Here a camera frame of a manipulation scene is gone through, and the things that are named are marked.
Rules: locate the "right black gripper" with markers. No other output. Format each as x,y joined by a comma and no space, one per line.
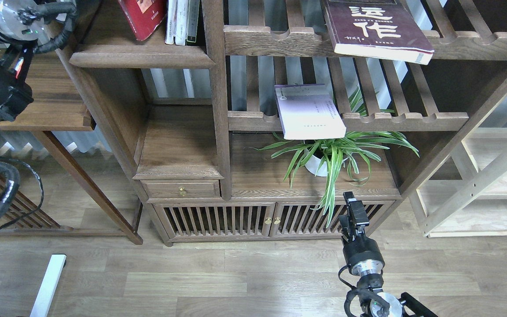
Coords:
362,254

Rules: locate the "dark maroon book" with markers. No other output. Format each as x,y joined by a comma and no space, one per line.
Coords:
381,29

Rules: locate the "red paperback book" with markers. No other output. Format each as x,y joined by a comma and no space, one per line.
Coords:
144,16

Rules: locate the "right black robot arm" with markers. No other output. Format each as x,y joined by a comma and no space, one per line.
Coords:
375,302

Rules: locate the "white plant pot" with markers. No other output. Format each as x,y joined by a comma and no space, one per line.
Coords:
317,165

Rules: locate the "green spider plant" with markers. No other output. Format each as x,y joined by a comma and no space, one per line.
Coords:
339,153

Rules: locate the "pale lavender book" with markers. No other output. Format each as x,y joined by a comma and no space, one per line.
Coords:
308,112

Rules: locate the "dark wooden bookshelf cabinet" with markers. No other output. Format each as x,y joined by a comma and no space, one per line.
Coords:
193,116

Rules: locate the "grey dark upright book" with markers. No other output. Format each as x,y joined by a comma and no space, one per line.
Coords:
192,21

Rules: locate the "white striped upright book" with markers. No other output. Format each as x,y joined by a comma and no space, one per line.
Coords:
181,20

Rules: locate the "white base bar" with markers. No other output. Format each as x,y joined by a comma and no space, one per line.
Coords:
48,286

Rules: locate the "dark slatted wooden rack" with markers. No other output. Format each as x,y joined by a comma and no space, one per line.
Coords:
18,214

